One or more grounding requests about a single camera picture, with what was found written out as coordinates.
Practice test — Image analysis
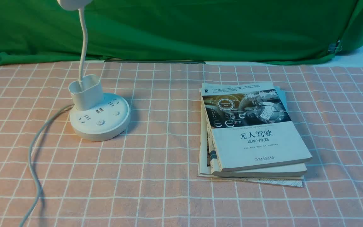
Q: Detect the white desk lamp with sockets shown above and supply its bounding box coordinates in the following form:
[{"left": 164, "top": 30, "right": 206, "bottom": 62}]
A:
[{"left": 58, "top": 0, "right": 130, "bottom": 141}]

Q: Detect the middle book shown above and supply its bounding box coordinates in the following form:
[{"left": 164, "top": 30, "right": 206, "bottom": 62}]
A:
[{"left": 202, "top": 86, "right": 308, "bottom": 178}]

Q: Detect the top book white cover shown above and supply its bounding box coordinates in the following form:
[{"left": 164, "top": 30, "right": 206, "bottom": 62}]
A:
[{"left": 199, "top": 82, "right": 313, "bottom": 172}]

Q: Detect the pink checkered tablecloth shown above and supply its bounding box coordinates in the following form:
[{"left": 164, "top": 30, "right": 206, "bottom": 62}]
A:
[{"left": 0, "top": 61, "right": 363, "bottom": 227}]

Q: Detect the bottom thin booklet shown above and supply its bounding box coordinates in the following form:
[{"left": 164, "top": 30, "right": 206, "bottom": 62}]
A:
[{"left": 198, "top": 105, "right": 303, "bottom": 187}]

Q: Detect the metal binder clip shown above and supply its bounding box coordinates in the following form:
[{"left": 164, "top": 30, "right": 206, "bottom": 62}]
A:
[{"left": 327, "top": 40, "right": 342, "bottom": 54}]

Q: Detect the green backdrop cloth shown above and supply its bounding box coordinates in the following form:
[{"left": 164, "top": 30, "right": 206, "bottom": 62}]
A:
[{"left": 0, "top": 0, "right": 363, "bottom": 66}]

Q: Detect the white lamp power cable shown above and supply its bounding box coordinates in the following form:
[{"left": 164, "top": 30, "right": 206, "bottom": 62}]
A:
[{"left": 19, "top": 104, "right": 75, "bottom": 227}]

